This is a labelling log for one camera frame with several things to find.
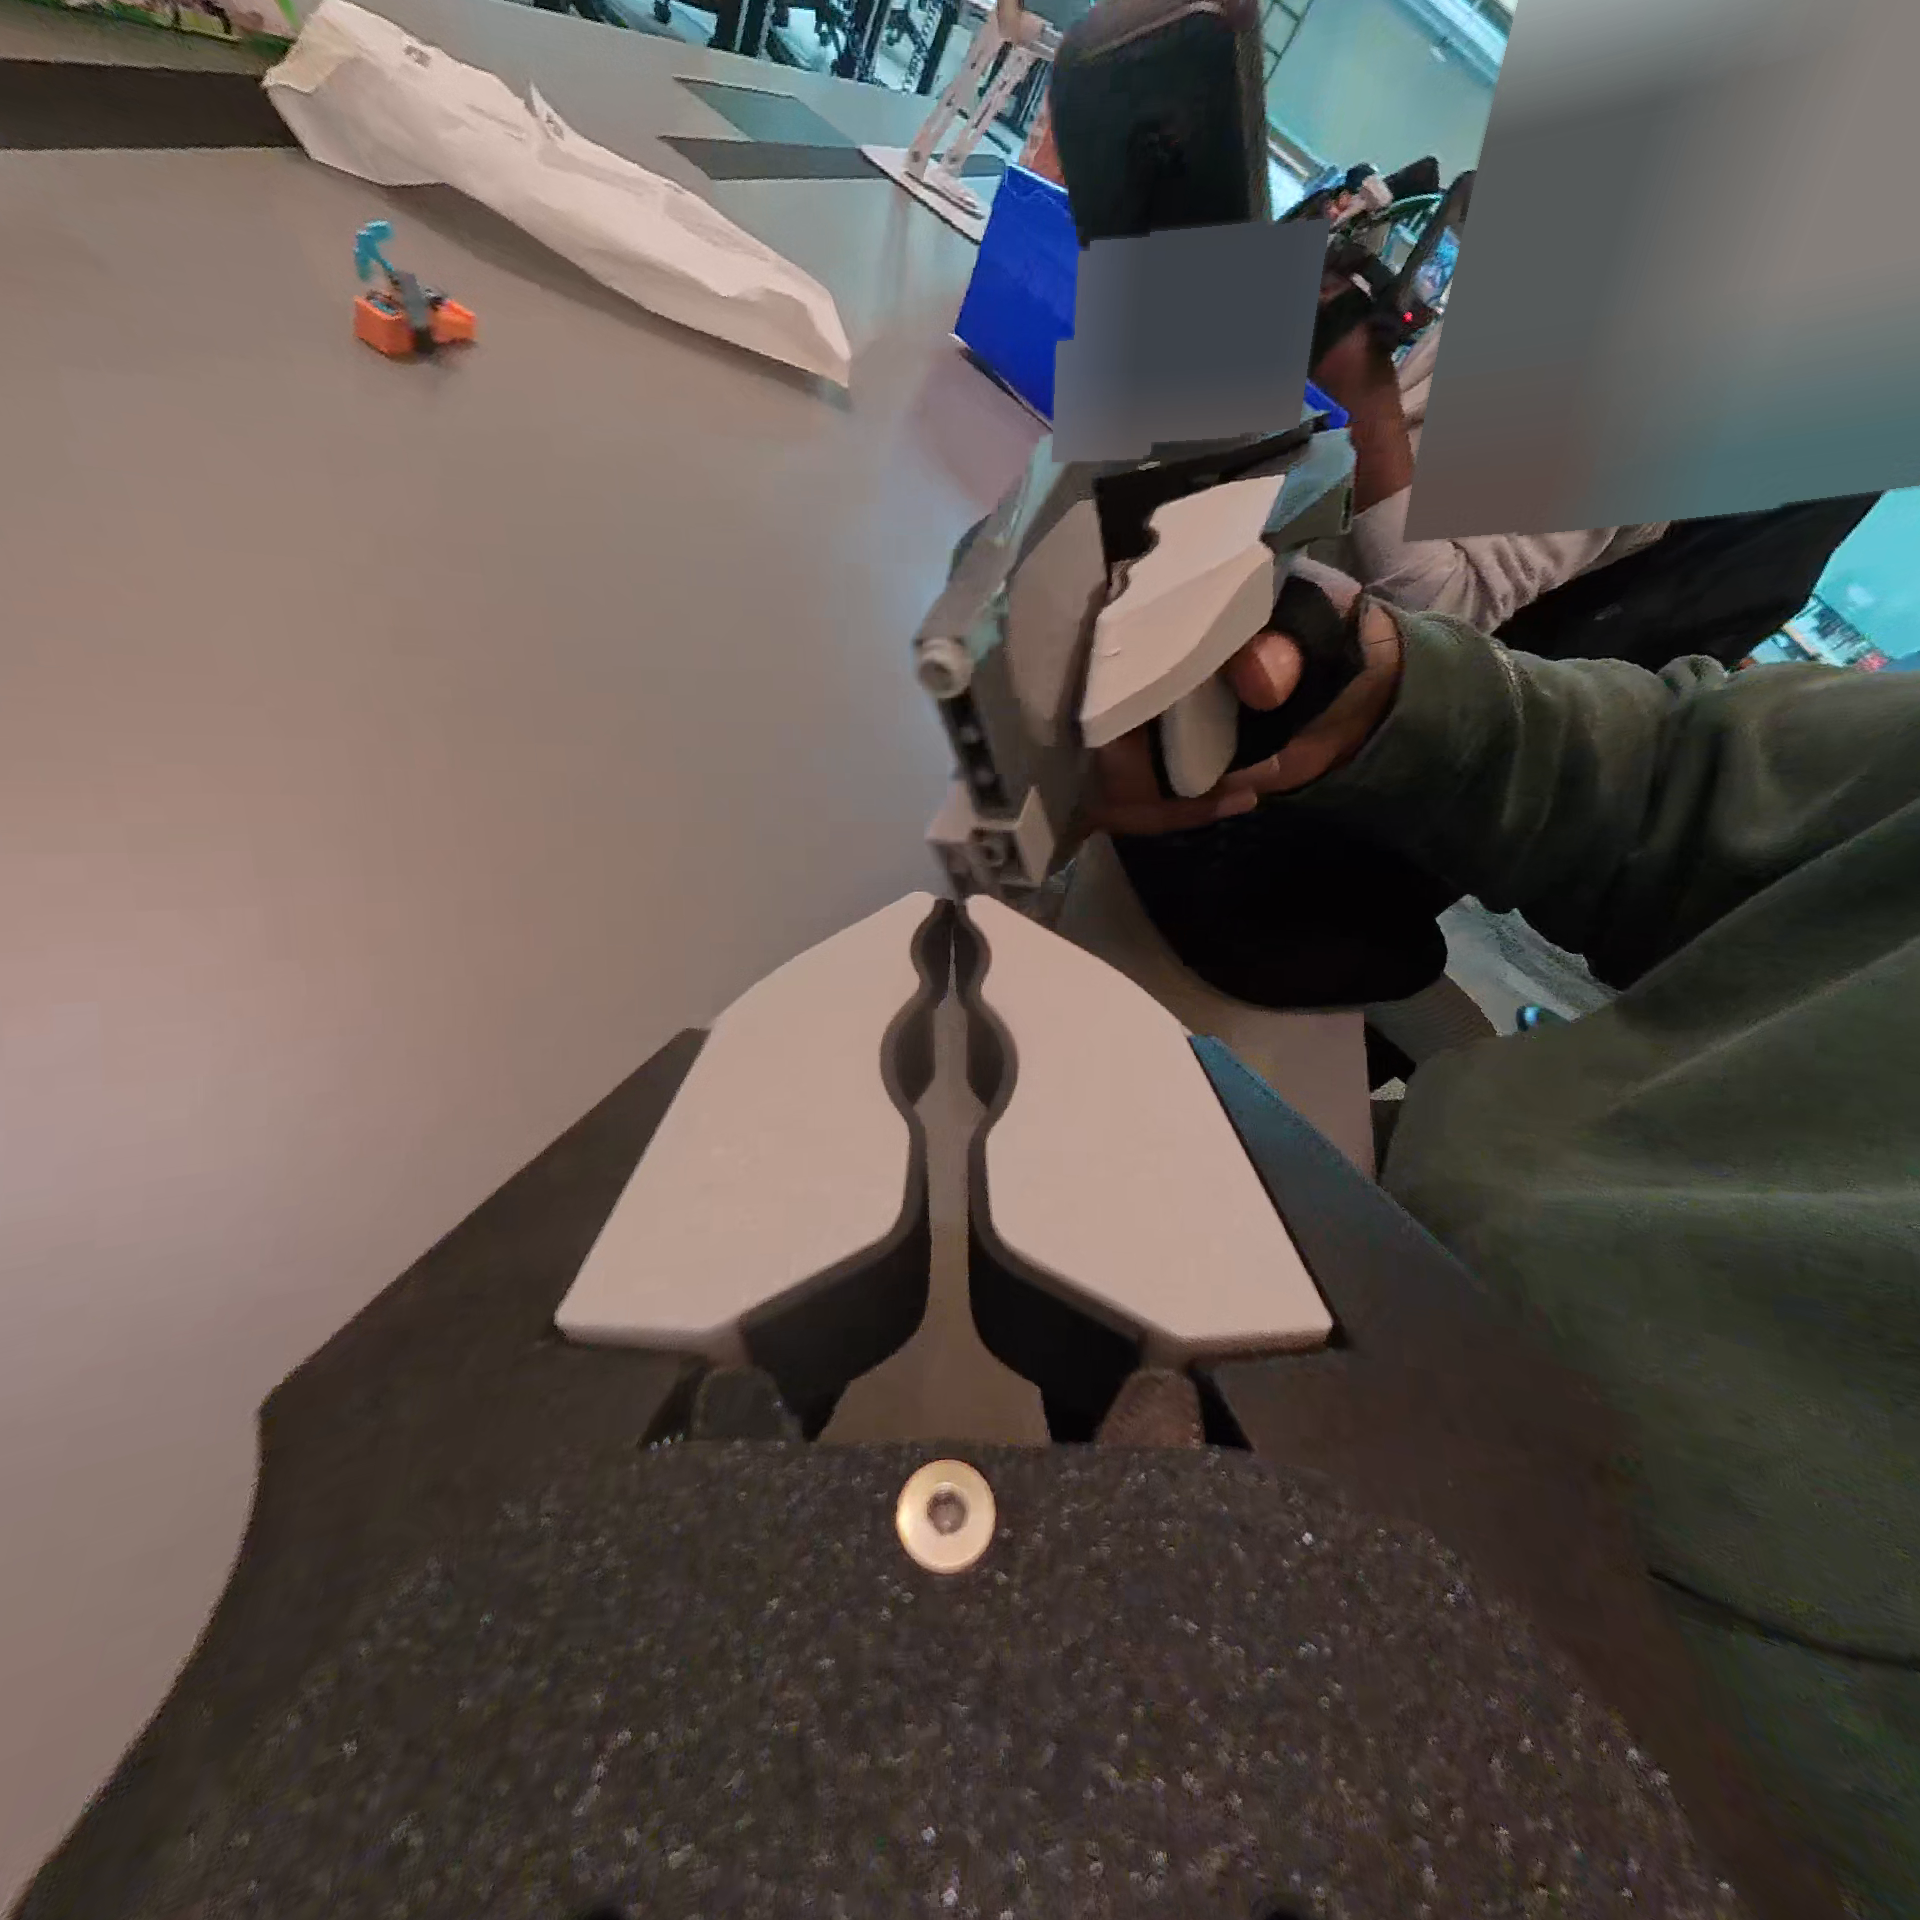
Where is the blue plastic bin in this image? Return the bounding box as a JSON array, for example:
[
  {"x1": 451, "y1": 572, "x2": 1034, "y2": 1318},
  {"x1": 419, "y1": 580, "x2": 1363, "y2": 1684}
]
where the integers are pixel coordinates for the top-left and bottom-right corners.
[{"x1": 954, "y1": 160, "x2": 1085, "y2": 429}]

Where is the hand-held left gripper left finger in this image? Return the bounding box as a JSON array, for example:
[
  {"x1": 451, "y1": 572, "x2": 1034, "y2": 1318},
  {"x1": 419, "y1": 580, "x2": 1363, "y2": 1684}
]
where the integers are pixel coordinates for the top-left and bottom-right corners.
[{"x1": 554, "y1": 888, "x2": 961, "y2": 1434}]

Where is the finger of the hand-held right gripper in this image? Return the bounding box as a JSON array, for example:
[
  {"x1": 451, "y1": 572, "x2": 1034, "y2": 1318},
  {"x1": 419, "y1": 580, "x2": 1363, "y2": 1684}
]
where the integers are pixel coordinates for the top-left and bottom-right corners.
[
  {"x1": 1075, "y1": 471, "x2": 1280, "y2": 751},
  {"x1": 1001, "y1": 486, "x2": 1120, "y2": 751}
]

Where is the black board on white stand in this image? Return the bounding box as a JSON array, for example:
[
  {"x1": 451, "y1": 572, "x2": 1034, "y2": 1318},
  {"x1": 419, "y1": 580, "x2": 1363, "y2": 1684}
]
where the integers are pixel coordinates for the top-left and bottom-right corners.
[{"x1": 858, "y1": 0, "x2": 1059, "y2": 246}]

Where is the dark desk cable cover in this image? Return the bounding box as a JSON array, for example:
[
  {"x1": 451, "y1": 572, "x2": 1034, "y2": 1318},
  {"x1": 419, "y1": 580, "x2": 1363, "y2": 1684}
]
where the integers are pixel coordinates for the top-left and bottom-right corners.
[{"x1": 659, "y1": 74, "x2": 936, "y2": 185}]

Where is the white paper bag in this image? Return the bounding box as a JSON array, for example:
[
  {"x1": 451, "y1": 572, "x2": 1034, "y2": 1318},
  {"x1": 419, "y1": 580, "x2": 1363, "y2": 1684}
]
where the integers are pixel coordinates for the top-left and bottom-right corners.
[{"x1": 263, "y1": 0, "x2": 854, "y2": 388}]

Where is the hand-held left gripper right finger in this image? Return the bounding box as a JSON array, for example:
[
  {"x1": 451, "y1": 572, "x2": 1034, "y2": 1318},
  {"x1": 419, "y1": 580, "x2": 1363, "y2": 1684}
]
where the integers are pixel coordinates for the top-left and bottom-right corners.
[{"x1": 951, "y1": 893, "x2": 1337, "y2": 1434}]

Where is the orange teal brick figure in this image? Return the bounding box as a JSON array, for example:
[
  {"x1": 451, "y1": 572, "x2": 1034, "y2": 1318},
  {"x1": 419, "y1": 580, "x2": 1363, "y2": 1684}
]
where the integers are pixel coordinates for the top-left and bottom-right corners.
[{"x1": 351, "y1": 219, "x2": 480, "y2": 364}]

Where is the grey desk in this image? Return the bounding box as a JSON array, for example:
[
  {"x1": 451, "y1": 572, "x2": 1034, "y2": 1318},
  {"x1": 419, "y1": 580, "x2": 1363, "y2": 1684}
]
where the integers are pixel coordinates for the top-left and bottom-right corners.
[{"x1": 0, "y1": 0, "x2": 1382, "y2": 1848}]

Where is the person's right hand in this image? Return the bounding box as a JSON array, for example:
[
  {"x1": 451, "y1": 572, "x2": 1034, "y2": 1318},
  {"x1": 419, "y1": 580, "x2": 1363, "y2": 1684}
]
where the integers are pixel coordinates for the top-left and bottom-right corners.
[{"x1": 1081, "y1": 592, "x2": 1411, "y2": 840}]

